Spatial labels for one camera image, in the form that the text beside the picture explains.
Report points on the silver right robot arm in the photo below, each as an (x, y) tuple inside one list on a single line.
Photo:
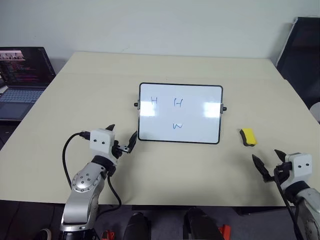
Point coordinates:
[(308, 210)]

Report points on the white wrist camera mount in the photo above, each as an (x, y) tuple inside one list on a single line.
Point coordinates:
[(300, 167), (100, 141)]

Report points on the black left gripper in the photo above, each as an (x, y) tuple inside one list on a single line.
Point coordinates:
[(121, 149)]

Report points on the yellow and black eraser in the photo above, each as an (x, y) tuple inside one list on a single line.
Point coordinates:
[(248, 136)]

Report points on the small black-framed whiteboard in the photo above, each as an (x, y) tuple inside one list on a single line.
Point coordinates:
[(180, 112)]

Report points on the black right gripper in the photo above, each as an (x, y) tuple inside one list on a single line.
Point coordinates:
[(283, 172)]

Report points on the dark rounded shape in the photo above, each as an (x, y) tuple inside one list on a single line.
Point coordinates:
[(200, 225), (137, 226)]

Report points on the open laptop with blue keyboard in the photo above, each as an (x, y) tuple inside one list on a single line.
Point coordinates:
[(20, 75)]

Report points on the dark shoe with white sole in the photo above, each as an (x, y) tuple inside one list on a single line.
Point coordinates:
[(42, 235)]

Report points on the red and black object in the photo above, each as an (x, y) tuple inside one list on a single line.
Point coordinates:
[(108, 235), (225, 232)]

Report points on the black leaning panel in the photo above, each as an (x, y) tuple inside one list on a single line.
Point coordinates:
[(302, 57)]

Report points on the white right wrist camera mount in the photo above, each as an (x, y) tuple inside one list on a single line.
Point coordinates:
[(300, 167)]

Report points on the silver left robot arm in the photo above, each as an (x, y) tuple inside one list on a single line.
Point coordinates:
[(83, 180)]

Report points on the white rounded object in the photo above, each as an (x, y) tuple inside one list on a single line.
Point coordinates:
[(315, 112)]

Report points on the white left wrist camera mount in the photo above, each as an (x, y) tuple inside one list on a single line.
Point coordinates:
[(100, 141)]

